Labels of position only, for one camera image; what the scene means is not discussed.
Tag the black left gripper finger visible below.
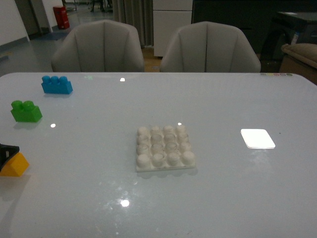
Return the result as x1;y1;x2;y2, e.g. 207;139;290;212
0;144;20;171

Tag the yellow block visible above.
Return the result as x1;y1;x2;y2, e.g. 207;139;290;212
0;152;29;177

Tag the green two-stud block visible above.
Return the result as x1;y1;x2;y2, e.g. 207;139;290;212
11;100;43;122

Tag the blue three-stud block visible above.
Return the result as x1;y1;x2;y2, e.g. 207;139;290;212
41;75;73;94

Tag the left grey upholstered chair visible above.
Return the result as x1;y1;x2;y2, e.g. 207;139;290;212
51;20;144;72

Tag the grey upholstered chair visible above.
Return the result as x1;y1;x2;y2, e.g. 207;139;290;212
160;21;261;73
51;20;144;72

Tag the red fire extinguisher box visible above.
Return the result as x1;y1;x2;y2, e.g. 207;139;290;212
53;6;70;29

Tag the grey curtain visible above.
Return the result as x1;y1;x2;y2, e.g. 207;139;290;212
112;0;154;47

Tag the white drawer cabinet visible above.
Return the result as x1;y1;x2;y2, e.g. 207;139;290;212
153;0;193;57

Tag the right grey upholstered chair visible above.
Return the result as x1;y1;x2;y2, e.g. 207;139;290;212
160;21;261;73

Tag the coloured dot sticker strip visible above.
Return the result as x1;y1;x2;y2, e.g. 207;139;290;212
260;72;293;76

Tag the beige sofa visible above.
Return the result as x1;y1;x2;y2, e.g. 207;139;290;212
279;43;317;84

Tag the white studded base plate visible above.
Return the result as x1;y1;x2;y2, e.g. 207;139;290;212
136;124;196;172

